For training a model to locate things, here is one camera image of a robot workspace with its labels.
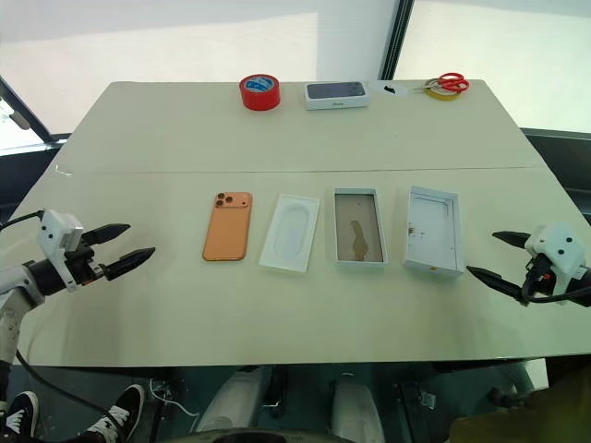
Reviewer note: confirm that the white phone box base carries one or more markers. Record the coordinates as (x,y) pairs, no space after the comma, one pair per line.
(361,228)

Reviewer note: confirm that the white rounded robot leg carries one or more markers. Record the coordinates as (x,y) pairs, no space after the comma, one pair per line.
(355,406)
(231,401)

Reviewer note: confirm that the black window frame post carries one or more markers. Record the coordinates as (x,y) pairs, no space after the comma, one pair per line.
(394,37)

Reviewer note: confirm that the orange smartphone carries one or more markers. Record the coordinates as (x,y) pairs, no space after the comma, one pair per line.
(227,233)

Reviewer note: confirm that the small black clip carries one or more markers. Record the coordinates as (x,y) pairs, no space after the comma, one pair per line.
(390,89)

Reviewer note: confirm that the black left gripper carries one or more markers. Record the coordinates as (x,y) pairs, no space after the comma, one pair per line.
(83,265)

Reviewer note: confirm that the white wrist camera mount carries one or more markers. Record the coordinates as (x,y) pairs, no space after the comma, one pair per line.
(57,231)
(561,254)

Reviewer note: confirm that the white phone box lid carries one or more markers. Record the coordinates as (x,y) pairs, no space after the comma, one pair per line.
(434,231)

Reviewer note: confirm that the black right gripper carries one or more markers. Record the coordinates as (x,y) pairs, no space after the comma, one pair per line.
(538,277)

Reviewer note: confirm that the closed white phone box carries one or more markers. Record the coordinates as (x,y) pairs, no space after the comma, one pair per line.
(336,94)

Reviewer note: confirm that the red tape roll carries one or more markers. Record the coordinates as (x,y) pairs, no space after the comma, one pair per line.
(260,94)

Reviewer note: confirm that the white moulded insert tray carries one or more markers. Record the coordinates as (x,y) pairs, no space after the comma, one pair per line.
(290,235)

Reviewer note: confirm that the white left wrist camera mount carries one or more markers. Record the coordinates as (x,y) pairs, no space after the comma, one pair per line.
(57,231)

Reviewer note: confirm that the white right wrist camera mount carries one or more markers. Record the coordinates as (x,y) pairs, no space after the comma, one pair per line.
(561,254)

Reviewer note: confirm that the dark slanted window frame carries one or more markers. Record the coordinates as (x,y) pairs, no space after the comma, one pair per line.
(27,115)

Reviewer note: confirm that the black and white sneaker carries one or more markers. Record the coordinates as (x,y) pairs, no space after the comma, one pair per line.
(20,417)
(117,413)

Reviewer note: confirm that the yellow tape roll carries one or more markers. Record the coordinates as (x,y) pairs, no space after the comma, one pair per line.
(445,93)

